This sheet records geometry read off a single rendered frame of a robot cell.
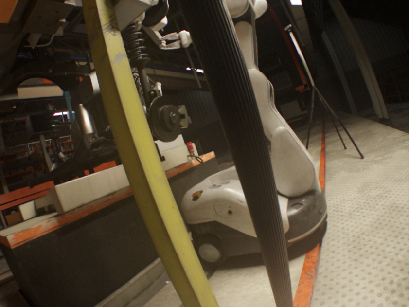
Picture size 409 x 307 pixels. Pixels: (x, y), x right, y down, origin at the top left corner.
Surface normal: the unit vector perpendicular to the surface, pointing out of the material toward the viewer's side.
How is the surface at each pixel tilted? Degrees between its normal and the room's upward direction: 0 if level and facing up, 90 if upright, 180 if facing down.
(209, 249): 90
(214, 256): 90
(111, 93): 90
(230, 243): 90
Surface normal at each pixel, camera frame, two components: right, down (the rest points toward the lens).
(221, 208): -0.39, 0.16
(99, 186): 0.81, -0.27
